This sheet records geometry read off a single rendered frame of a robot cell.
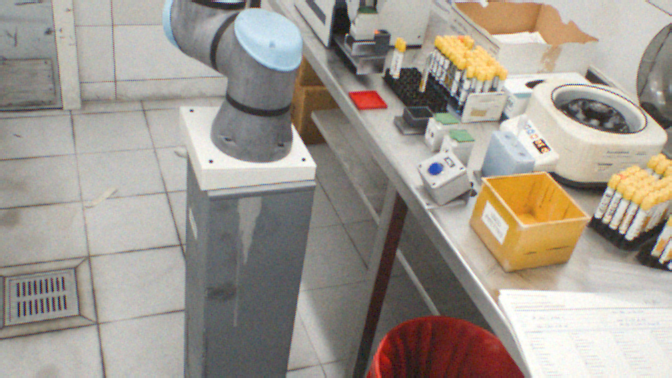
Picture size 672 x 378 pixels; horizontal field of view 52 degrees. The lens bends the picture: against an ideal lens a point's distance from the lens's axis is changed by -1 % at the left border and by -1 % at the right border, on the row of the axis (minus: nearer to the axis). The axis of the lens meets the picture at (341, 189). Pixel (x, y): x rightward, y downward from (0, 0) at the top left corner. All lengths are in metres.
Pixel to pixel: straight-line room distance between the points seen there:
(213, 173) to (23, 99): 2.00
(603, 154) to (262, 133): 0.66
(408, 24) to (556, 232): 0.84
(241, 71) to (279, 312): 0.54
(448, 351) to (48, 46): 2.03
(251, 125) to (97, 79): 2.01
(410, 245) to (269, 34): 1.12
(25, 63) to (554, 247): 2.35
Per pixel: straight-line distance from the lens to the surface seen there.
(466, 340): 1.70
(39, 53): 3.03
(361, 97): 1.55
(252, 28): 1.15
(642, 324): 1.17
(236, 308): 1.42
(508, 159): 1.29
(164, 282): 2.29
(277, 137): 1.22
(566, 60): 1.75
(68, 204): 2.62
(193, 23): 1.23
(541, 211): 1.28
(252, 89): 1.17
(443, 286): 2.02
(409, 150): 1.40
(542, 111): 1.47
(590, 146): 1.39
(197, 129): 1.29
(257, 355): 1.55
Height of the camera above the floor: 1.61
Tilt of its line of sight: 36 degrees down
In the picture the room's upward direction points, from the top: 10 degrees clockwise
